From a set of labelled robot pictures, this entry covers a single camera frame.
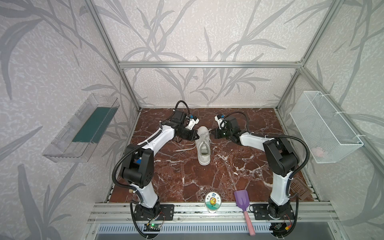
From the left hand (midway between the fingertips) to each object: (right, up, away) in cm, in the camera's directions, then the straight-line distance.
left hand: (200, 132), depth 88 cm
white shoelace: (0, -5, +5) cm, 7 cm away
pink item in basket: (+59, -8, -14) cm, 61 cm away
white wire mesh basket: (+53, +1, -27) cm, 60 cm away
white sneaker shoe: (+2, -8, +3) cm, 9 cm away
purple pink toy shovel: (+22, -35, -11) cm, 43 cm away
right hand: (+7, +3, +9) cm, 12 cm away
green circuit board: (-24, -45, -16) cm, 53 cm away
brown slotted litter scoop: (+54, -30, -5) cm, 62 cm away
